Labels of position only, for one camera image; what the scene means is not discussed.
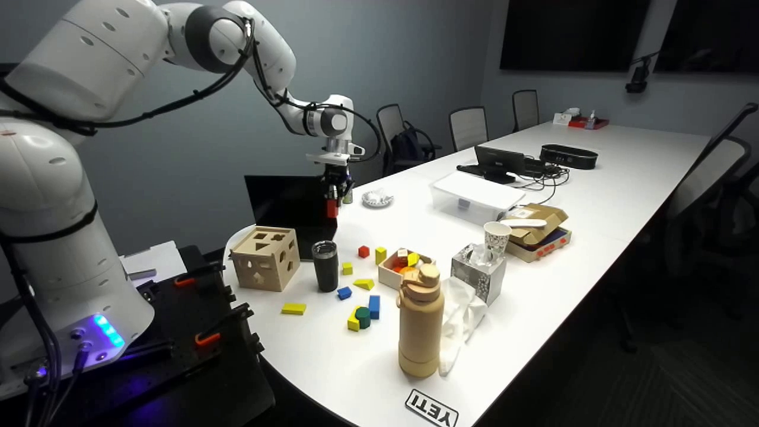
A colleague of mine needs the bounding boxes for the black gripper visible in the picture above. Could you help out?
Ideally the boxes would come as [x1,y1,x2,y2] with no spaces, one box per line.
[317,152,355,218]

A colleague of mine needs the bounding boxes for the wooden shape sorting box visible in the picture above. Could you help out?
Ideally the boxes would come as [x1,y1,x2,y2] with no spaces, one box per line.
[227,223,304,294]

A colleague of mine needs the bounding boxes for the white flat box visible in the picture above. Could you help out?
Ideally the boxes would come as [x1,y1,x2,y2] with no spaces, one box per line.
[429,168,530,222]

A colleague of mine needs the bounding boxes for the grey tissue box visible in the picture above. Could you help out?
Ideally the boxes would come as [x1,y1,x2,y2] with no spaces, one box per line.
[448,242,508,307]

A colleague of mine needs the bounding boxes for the brown cardboard box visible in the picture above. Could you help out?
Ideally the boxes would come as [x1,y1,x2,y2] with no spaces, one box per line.
[505,203,572,249]

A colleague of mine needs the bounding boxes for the round white device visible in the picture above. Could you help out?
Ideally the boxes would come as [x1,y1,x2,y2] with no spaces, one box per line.
[360,187,396,212]

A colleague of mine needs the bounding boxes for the black tumbler with lid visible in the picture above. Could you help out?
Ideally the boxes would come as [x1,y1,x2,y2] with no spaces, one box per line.
[308,237,342,294]

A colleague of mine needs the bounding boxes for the black backpack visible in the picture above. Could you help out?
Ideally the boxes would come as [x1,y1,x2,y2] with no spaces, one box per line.
[390,126,438,174]

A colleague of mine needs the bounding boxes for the small wooden toy tray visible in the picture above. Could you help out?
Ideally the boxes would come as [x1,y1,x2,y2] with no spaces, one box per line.
[378,248,437,293]

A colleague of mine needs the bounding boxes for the grey office chair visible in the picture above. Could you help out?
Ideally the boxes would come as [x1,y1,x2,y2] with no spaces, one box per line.
[372,102,411,152]
[661,101,759,256]
[511,88,545,134]
[447,104,490,152]

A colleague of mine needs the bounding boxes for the tan insulated bottle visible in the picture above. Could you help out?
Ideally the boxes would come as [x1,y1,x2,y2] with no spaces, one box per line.
[396,262,447,383]

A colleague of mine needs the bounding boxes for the printed paper cup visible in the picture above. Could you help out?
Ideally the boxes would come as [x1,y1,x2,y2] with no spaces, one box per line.
[482,222,515,263]

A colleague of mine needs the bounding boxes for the clear crumpled plastic bag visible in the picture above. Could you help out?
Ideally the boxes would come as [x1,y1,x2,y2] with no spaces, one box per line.
[437,275,490,378]

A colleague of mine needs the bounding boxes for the black monitor device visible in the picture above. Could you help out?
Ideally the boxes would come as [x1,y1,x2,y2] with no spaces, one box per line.
[456,143,564,184]

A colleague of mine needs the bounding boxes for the white paper sheets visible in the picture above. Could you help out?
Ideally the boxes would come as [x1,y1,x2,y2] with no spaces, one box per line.
[117,240,190,287]

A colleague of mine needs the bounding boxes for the black robot stand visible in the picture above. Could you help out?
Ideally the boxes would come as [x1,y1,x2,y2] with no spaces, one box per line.
[0,248,276,427]

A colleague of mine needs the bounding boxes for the black yeti sticker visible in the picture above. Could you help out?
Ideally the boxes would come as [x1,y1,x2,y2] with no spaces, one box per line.
[403,387,463,427]

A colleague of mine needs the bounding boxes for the black oval case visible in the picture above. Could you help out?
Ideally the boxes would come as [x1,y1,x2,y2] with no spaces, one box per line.
[539,143,601,171]

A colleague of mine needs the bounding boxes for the small red tray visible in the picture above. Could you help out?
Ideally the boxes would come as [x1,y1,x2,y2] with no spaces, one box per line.
[570,115,613,134]

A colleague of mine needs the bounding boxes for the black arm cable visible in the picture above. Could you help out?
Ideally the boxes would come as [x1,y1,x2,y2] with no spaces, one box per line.
[0,15,385,165]

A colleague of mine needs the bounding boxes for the black wall screen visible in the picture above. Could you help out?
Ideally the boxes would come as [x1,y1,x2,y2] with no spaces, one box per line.
[654,0,759,78]
[499,0,654,74]

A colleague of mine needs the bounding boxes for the black mounted camera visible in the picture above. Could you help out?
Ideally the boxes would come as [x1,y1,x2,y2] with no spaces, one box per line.
[623,50,661,98]

